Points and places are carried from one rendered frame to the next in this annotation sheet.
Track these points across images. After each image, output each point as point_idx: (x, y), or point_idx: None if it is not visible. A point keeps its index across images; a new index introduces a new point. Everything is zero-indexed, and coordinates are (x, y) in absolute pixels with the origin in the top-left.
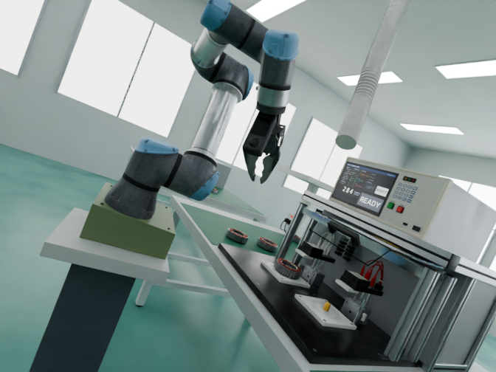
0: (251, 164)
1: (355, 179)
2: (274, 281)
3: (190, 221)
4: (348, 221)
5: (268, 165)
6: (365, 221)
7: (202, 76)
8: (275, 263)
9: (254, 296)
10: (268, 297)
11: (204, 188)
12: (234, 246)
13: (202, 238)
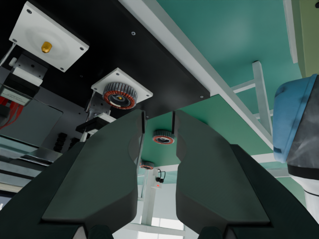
0: (201, 144)
1: None
2: (123, 62)
3: (255, 125)
4: None
5: (96, 161)
6: (15, 175)
7: None
8: (133, 94)
9: (128, 4)
10: (106, 3)
11: (297, 96)
12: (191, 103)
13: (233, 99)
